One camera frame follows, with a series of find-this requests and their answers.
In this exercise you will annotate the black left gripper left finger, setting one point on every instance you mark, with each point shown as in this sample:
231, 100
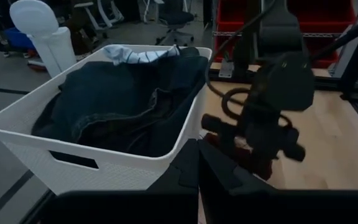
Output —
172, 202

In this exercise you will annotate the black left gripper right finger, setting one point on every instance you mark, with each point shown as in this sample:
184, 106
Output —
235, 202

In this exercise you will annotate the dark red garment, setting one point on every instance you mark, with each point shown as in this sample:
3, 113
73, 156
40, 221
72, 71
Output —
253, 166

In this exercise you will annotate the black garment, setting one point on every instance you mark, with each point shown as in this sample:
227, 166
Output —
182, 81

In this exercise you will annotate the dark denim jeans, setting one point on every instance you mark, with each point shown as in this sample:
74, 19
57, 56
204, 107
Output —
98, 99

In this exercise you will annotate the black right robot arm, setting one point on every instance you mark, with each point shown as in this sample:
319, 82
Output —
284, 81

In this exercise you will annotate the white woven plastic laundry basket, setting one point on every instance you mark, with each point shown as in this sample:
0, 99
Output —
73, 177

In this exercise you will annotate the red plastic storage bin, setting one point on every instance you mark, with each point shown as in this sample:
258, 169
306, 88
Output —
322, 51
328, 14

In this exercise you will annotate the black office chair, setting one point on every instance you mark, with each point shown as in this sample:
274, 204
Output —
176, 18

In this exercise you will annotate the white blue striped garment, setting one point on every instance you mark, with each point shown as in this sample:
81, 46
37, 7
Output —
135, 56

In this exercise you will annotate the white lidded trash can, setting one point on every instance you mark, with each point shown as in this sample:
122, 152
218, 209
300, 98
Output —
47, 40

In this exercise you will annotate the blue plastic bin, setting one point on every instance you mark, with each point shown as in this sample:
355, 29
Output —
19, 39

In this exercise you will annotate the grey metal bracket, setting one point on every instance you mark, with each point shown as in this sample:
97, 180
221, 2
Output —
226, 69

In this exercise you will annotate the white chair frame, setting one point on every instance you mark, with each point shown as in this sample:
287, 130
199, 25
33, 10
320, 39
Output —
104, 12

